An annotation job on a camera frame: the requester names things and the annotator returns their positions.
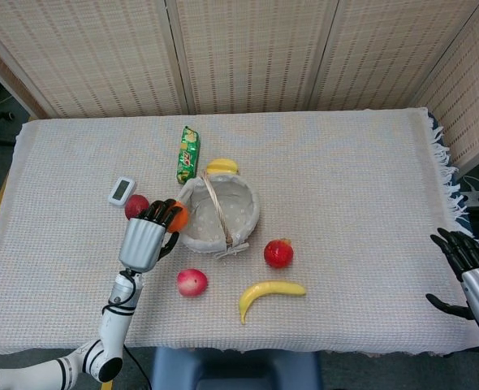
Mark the white woven tablecloth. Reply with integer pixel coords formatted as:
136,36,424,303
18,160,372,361
0,106,479,358

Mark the grey woven basket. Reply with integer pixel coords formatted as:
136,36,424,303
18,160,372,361
174,169,261,262

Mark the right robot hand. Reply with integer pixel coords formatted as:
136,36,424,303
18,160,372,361
425,227,479,335

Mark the bright red pomegranate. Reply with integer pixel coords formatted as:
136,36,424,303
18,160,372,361
263,238,295,270

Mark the white digital timer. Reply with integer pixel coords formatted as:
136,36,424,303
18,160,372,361
107,176,137,206

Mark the small yellow banana bunch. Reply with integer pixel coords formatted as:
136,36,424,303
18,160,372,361
205,158,240,176

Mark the pink peach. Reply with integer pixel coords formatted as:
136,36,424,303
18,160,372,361
176,267,209,298

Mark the woven folding screen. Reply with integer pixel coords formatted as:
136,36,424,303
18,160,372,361
0,0,479,171

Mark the long yellow banana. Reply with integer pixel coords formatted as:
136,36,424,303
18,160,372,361
239,280,307,325

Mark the orange fruit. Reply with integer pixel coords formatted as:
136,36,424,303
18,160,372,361
166,201,189,233

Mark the green snack packet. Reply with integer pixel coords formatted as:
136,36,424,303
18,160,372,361
175,126,201,186

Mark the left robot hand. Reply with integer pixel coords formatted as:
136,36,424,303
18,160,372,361
118,197,184,274

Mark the dark red apple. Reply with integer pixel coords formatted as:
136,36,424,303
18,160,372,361
124,193,150,220

